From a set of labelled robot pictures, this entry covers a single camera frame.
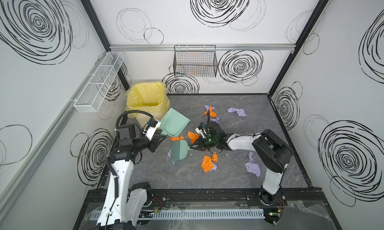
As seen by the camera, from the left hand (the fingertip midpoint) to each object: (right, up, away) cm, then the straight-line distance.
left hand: (162, 135), depth 75 cm
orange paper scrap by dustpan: (+15, -5, +19) cm, 25 cm away
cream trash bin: (-4, +11, +8) cm, 15 cm away
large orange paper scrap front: (+24, -18, +10) cm, 32 cm away
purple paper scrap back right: (+50, +11, +32) cm, 61 cm away
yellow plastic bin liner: (-11, +21, +21) cm, 31 cm away
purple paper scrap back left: (+31, +6, +27) cm, 42 cm away
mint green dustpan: (+5, +6, +3) cm, 8 cm away
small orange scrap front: (+28, -16, +11) cm, 34 cm away
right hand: (+14, -9, +8) cm, 19 cm away
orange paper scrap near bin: (+4, -6, +19) cm, 20 cm away
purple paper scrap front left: (+1, -14, +14) cm, 20 cm away
